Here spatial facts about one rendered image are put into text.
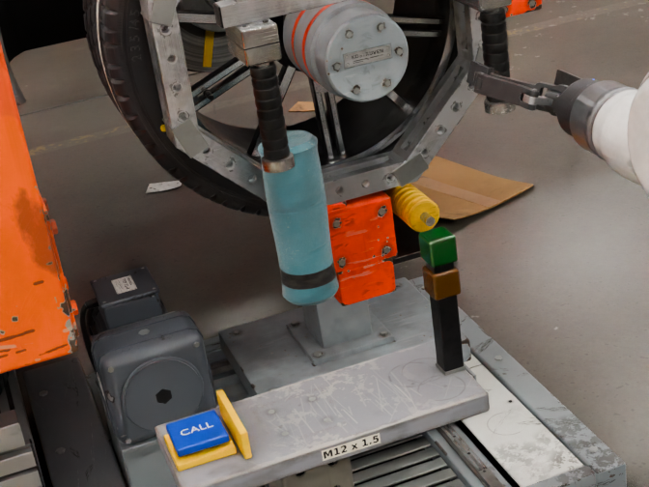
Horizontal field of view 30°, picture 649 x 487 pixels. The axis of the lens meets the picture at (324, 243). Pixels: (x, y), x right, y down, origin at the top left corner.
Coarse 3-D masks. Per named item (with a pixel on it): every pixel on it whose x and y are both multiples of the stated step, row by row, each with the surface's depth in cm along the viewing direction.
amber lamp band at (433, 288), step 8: (424, 272) 164; (432, 272) 162; (440, 272) 162; (448, 272) 162; (456, 272) 162; (424, 280) 165; (432, 280) 162; (440, 280) 162; (448, 280) 162; (456, 280) 163; (424, 288) 166; (432, 288) 163; (440, 288) 162; (448, 288) 163; (456, 288) 163; (432, 296) 164; (440, 296) 163; (448, 296) 163
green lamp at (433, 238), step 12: (444, 228) 163; (420, 240) 162; (432, 240) 160; (444, 240) 160; (420, 252) 163; (432, 252) 160; (444, 252) 161; (456, 252) 161; (432, 264) 161; (444, 264) 161
